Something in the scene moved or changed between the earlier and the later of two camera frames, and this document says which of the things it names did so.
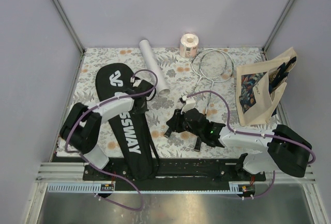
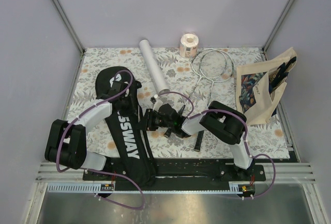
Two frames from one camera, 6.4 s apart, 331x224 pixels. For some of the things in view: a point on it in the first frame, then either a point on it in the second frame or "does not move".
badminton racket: [207, 62] does not move
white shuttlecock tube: [162, 85] does not move
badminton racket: [215, 66] does not move
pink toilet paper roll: [188, 45] does not move
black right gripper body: [180, 124] → [157, 121]
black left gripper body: [143, 109] → [128, 106]
